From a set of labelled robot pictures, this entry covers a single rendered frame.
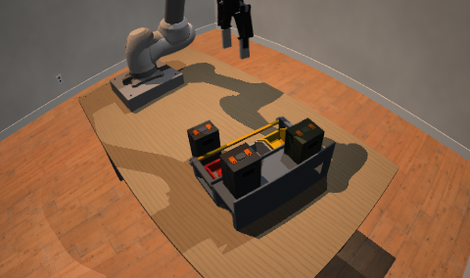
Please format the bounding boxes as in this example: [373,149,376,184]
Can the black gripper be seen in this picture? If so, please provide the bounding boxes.
[216,0,254,60]

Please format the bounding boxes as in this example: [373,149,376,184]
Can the orange bar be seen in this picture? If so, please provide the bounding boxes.
[197,119,279,161]

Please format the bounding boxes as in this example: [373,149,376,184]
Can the dark grey shelf rack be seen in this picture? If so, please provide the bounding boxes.
[188,142,336,231]

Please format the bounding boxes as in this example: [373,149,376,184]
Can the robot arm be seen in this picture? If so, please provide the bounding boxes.
[122,0,196,88]

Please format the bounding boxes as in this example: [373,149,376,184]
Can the yellow bin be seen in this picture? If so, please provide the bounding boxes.
[257,128,287,150]

